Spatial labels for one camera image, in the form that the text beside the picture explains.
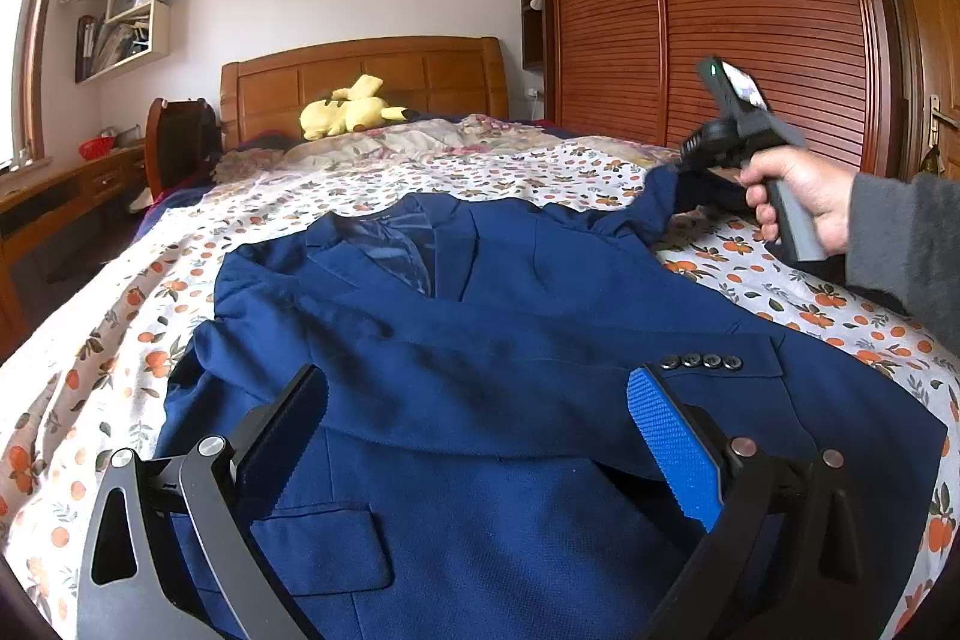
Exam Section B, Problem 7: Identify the navy blue suit jacket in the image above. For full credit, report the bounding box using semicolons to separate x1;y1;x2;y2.
156;166;958;638

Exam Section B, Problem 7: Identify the person's right hand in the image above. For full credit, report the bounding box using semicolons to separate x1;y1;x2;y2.
739;146;854;255

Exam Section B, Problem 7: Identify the orange-print white bed sheet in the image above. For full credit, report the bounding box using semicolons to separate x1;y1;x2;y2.
2;136;958;638

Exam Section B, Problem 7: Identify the floral quilt at headboard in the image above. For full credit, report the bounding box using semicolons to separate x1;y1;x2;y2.
213;112;677;184

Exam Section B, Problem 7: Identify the yellow Pikachu plush toy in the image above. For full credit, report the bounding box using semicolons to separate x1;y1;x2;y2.
299;74;412;142

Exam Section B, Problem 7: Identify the wooden desk cabinet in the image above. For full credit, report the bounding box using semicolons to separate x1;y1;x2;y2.
2;143;146;359

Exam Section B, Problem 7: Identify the wooden chair with black bag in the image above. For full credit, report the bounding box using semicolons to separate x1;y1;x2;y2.
145;97;223;203

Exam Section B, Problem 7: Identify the red bowl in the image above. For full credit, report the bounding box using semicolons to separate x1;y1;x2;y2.
78;136;116;161

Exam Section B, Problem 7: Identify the wooden bed headboard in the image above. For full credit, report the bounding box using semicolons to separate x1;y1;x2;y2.
218;35;511;151

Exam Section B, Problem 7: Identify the wooden door with handle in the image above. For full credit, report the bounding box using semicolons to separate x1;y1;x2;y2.
895;0;958;181

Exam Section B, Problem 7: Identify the white wall shelf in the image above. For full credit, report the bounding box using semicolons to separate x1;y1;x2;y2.
75;0;171;85

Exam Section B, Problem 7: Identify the window with wooden frame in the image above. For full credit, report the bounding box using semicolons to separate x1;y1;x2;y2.
2;0;50;175

